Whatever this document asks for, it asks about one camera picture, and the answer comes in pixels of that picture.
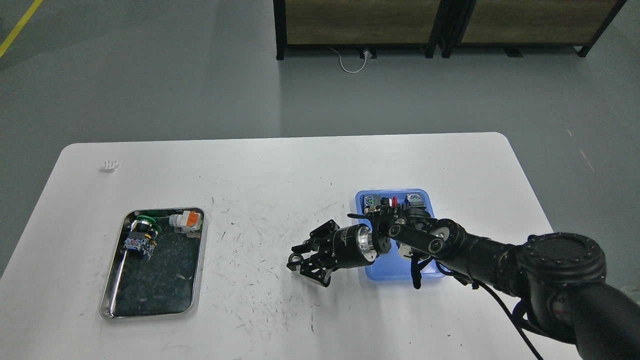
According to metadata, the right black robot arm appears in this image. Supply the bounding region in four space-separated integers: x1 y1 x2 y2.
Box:
286 198 640 360

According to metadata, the red push button switch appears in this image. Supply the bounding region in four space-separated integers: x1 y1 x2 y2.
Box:
362 194 398 215

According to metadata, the wooden cabinet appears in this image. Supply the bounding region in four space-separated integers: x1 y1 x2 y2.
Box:
273 0 451 61
438 0 626 59

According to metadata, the green push button switch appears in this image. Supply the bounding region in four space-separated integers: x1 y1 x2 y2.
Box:
123 215 162 259

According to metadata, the small white plastic clip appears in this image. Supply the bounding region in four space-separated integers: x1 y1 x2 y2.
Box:
99 160 120 173

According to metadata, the silver metal tray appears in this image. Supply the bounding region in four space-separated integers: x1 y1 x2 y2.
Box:
99 207 208 320

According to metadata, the blue plastic tray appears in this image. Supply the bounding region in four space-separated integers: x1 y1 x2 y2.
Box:
354 187 434 285

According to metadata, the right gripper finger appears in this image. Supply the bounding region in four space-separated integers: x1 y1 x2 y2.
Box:
292 219 340 252
286 253 334 288

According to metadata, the wooden cabinet left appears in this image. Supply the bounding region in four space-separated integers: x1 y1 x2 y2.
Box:
273 0 451 61

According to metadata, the yellow push button switch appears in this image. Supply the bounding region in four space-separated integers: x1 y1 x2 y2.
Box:
405 193 427 210

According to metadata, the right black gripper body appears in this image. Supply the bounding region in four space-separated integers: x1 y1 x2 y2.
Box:
320 224 392 270

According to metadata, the black gear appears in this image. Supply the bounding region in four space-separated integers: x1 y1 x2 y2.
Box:
288 253 302 264

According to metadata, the white cable on floor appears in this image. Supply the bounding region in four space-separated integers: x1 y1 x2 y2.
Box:
329 47 377 74

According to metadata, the wooden cabinet right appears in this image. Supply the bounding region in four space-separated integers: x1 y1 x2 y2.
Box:
438 0 626 59

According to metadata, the orange white switch module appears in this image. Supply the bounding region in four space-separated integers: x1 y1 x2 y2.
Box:
168 210 204 234

